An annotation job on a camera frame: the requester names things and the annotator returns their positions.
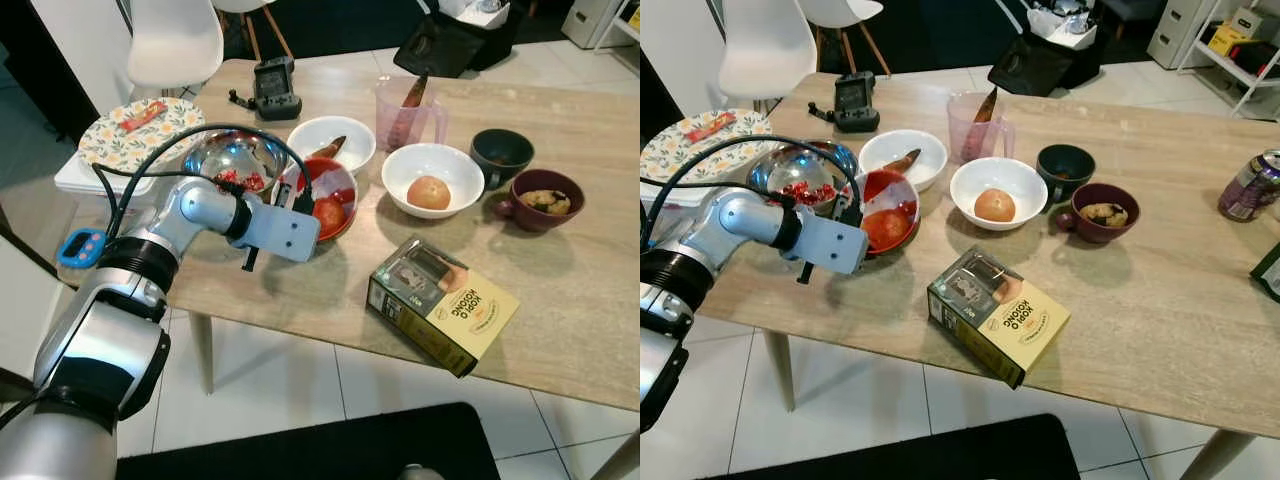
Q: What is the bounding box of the black floor mat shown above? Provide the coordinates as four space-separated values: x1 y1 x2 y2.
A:
115 401 502 480
698 412 1082 480

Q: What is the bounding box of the maroon mug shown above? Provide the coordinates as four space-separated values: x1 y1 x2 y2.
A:
1054 181 1142 245
492 168 587 235

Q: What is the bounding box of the steel mixing bowl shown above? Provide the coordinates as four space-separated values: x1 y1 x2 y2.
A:
747 140 860 217
182 127 292 197

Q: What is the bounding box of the green stand-up pouch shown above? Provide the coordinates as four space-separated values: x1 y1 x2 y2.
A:
1249 240 1280 302

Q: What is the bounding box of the pink measuring jug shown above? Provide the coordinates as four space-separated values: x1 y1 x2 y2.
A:
946 90 1017 165
374 75 449 152

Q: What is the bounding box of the purple drink can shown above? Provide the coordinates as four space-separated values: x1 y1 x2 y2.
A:
1217 149 1280 223

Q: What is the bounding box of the round orange fruit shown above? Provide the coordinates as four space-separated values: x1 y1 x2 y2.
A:
973 188 1018 224
406 175 453 212

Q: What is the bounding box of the blue digital timer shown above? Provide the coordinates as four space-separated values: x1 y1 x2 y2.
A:
56 228 108 270

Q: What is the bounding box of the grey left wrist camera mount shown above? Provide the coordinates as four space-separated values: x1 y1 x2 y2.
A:
238 194 322 264
789 209 870 277

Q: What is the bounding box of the white plastic chair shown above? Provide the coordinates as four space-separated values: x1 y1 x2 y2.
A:
126 0 225 90
800 0 887 77
717 0 820 102

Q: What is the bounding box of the red and black bowl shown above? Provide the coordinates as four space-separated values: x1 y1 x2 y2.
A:
277 156 360 244
844 168 920 259

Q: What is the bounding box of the yellow coffee box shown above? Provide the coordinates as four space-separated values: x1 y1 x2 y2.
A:
926 245 1072 390
365 235 522 379

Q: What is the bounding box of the black handheld controller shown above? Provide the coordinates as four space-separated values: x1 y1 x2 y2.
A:
228 55 304 123
807 71 882 134

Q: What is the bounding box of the black bag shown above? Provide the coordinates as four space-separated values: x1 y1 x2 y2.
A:
394 0 522 82
987 0 1107 99

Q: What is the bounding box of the white ceramic bowl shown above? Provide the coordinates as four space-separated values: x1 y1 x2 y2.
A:
381 142 487 220
949 156 1051 233
286 115 378 177
858 128 949 194

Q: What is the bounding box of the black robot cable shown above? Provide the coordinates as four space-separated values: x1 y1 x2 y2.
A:
645 134 863 253
94 122 313 243

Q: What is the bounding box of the light wooden table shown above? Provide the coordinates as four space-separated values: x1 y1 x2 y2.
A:
60 58 641 480
680 72 1280 480

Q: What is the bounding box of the small yellow box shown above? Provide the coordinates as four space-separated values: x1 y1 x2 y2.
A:
1205 25 1246 58

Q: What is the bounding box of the floral print plate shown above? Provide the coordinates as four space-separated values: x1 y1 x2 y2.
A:
78 97 207 174
641 110 774 185

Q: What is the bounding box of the dark green mug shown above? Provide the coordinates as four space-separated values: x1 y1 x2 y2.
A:
469 127 536 192
1036 143 1098 206

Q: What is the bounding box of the red tomato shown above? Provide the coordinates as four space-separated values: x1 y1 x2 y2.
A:
864 207 907 252
312 197 349 234

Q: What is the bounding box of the white drawer cabinet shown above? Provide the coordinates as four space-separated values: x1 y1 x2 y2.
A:
1147 0 1217 70

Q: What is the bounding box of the white open shelf rack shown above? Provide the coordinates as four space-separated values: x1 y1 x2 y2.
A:
1178 0 1280 117

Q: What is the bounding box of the red snack packet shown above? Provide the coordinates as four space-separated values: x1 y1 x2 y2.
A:
119 100 169 134
684 112 739 144

